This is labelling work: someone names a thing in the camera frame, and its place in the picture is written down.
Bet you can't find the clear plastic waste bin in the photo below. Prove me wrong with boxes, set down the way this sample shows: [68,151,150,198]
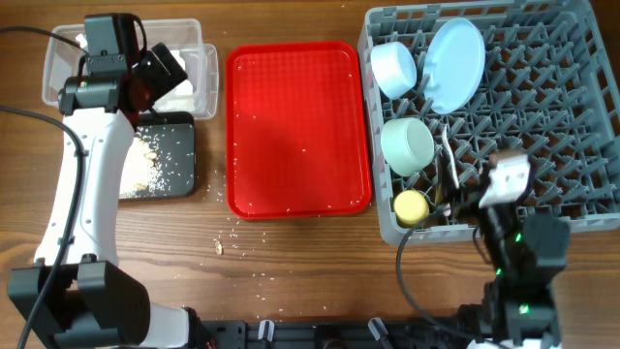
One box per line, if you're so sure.
[42,18,219,120]

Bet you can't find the red plastic tray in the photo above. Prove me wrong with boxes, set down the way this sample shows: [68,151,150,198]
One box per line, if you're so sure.
[225,41,372,220]

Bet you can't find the white plastic spoon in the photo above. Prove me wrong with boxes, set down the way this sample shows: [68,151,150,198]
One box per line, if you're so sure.
[442,126,460,189]

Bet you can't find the grey dishwasher rack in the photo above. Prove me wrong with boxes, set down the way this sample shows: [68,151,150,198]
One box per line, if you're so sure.
[357,1,619,245]

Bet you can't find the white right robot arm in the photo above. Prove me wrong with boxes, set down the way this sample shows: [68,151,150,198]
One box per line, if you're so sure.
[395,186,570,348]

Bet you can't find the white plastic fork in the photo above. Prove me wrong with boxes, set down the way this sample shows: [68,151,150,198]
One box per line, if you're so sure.
[435,154,453,217]

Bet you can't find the mint green bowl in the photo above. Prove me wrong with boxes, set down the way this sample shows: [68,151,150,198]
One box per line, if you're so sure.
[381,117,435,176]

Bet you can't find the black waste tray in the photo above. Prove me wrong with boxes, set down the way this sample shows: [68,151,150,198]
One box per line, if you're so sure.
[129,111,196,200]

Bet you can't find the light blue small bowl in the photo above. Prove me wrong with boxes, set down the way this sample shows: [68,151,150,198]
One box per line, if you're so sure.
[370,42,418,100]

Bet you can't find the yellow plastic cup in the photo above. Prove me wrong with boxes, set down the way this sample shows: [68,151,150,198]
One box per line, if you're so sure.
[393,190,430,227]

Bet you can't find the light blue plate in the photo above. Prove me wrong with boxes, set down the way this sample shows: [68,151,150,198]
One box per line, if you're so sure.
[422,17,485,114]

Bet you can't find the rice and food scraps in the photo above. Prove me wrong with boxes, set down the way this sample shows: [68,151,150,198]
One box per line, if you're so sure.
[119,128,166,200]

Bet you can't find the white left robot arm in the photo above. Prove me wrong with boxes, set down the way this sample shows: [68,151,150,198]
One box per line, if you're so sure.
[7,13,202,348]

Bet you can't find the food scrap on table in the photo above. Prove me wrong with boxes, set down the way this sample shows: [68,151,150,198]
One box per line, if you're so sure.
[215,240,224,256]

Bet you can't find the white napkin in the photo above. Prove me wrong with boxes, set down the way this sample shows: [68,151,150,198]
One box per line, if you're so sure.
[161,50,200,111]

